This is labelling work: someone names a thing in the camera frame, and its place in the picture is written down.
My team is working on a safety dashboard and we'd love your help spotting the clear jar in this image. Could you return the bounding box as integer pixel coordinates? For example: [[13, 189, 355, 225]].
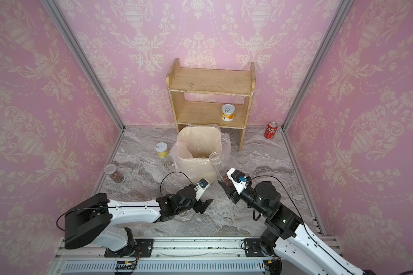
[[209, 151, 233, 187], [103, 163, 124, 183]]

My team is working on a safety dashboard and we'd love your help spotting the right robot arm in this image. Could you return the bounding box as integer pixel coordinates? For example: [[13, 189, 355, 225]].
[[218, 180, 374, 275]]

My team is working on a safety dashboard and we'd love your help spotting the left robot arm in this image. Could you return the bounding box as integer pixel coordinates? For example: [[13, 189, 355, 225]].
[[63, 179, 213, 257]]

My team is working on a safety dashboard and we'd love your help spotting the beige trash bin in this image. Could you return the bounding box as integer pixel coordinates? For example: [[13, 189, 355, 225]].
[[176, 125, 223, 184]]

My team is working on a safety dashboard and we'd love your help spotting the red cola can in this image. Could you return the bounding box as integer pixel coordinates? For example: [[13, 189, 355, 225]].
[[264, 121, 278, 140]]

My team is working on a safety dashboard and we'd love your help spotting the yellow can on floor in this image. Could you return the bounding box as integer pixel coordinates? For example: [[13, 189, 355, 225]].
[[155, 142, 169, 158]]

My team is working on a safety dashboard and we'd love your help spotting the yellow can on shelf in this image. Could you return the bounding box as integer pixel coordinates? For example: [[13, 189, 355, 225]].
[[221, 104, 236, 122]]

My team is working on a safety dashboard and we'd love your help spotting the wooden two-tier shelf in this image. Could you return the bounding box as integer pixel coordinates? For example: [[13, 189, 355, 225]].
[[166, 57, 257, 152]]

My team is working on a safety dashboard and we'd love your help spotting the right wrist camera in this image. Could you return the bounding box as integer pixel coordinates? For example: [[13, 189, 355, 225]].
[[226, 168, 251, 195]]

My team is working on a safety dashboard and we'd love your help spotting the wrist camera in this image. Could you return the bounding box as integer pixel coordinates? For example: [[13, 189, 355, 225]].
[[226, 168, 251, 195], [195, 178, 210, 201]]

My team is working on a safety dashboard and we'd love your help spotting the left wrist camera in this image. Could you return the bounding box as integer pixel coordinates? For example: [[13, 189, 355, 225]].
[[195, 178, 210, 201]]

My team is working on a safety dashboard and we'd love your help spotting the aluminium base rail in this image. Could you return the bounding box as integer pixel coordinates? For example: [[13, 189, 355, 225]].
[[47, 235, 352, 275]]

